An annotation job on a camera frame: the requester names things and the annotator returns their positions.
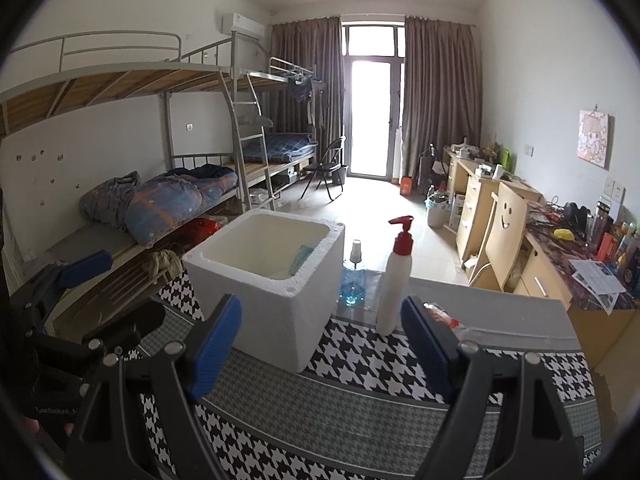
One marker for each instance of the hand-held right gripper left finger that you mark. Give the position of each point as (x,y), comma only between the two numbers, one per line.
(215,345)

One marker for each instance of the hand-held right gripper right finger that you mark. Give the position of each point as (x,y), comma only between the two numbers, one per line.
(425,345)

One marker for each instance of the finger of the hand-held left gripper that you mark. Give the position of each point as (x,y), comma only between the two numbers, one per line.
(135,325)
(85,270)

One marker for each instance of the white foam box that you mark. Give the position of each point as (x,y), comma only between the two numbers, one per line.
(280,320)

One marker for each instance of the blue face mask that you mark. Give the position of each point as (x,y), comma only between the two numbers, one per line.
(302,256)

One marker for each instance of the person's left hand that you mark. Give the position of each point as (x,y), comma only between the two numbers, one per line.
(31,424)

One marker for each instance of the clear red snack packet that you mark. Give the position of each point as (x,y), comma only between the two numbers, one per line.
(447,317)

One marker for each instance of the white pump bottle red top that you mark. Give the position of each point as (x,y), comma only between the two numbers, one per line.
(392,290)

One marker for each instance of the beige cloth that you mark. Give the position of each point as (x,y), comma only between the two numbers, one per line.
(165,265)

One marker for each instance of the clear blue liquid bottle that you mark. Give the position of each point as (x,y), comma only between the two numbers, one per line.
(356,285)

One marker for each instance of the houndstooth tablecloth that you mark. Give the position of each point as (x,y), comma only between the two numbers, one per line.
(350,400)

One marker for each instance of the blue orange quilt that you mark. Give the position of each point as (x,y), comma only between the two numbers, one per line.
(160,200)

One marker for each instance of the red bag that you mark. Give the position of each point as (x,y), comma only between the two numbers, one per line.
(205,227)

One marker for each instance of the white trash bin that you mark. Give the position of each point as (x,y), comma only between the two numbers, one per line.
(439,212)

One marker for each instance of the wooden chair with smiley face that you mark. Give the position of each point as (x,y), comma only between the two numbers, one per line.
(507,240)

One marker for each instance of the wooden desk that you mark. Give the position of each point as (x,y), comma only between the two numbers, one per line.
(472,200)
(600,330)

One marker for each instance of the dark patterned desk cloth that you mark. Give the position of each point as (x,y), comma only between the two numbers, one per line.
(555,255)

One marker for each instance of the orange box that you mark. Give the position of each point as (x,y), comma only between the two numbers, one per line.
(407,186)

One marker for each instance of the yellow object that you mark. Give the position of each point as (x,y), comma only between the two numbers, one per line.
(564,235)

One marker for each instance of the black bag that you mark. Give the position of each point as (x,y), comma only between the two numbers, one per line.
(431,167)

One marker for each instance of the printed papers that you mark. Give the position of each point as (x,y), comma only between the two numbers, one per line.
(595,282)

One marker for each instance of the long metal bunk bed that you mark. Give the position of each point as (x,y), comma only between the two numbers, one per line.
(100,85)

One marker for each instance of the dark bucket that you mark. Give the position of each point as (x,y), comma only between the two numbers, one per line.
(341,175)

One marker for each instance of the green bag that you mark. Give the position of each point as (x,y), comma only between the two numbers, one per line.
(506,160)

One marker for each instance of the black folding chair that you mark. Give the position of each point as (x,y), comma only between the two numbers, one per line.
(327,162)

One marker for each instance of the blue plaid bedding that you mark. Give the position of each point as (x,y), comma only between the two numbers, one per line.
(287,146)

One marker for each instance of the row of bottles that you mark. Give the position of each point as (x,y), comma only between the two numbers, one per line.
(617,245)

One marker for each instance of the glass balcony door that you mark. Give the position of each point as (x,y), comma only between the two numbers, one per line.
(372,120)

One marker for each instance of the brown curtain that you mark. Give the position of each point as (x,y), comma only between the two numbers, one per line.
(305,85)
(440,100)

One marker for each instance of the hanging dark clothes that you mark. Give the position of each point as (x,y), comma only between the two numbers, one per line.
(300,90)

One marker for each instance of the short metal bunk bed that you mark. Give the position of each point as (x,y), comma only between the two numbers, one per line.
(280,80)

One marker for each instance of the white air conditioner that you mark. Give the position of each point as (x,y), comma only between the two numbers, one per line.
(242,26)

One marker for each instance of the white wall switch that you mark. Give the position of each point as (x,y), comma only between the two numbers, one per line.
(614,190)

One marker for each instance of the wall poster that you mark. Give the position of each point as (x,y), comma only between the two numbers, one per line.
(595,139)

